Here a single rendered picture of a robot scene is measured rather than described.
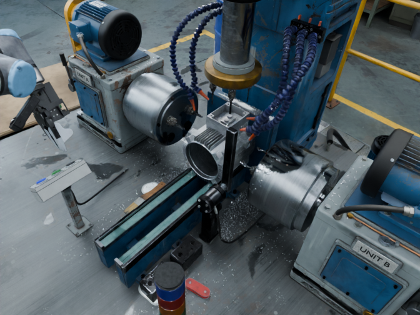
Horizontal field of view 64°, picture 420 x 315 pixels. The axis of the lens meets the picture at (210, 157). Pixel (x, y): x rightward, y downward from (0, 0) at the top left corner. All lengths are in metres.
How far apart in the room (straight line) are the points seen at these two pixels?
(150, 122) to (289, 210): 0.59
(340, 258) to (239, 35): 0.67
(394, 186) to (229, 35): 0.58
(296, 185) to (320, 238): 0.16
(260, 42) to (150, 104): 0.45
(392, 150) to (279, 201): 0.34
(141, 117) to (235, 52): 0.47
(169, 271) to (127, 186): 0.76
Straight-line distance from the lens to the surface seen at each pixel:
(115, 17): 1.36
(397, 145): 0.87
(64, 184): 1.12
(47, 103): 1.15
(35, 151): 1.68
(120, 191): 1.40
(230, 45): 1.01
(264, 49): 1.24
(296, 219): 1.04
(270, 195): 1.02
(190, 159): 1.25
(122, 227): 1.15
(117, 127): 1.47
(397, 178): 0.88
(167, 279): 0.70
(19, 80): 0.95
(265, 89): 1.29
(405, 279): 0.98
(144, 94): 1.30
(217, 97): 1.28
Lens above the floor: 1.85
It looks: 44 degrees down
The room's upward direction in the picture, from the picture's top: 3 degrees clockwise
